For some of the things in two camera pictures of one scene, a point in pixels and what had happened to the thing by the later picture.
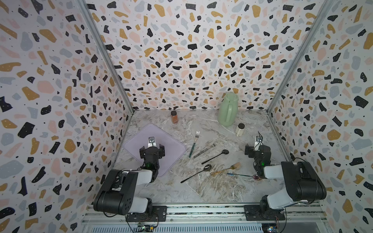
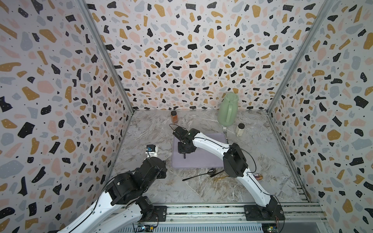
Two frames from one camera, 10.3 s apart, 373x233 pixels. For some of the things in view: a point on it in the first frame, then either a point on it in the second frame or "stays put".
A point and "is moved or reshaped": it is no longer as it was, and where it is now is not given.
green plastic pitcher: (228, 109) stays put
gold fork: (234, 166) to (218, 178)
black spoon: (207, 167) is moved or reshaped
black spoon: (224, 152) to (217, 173)
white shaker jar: (240, 129) stays put
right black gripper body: (252, 154) to (182, 149)
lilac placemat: (173, 148) to (201, 158)
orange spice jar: (174, 117) stays put
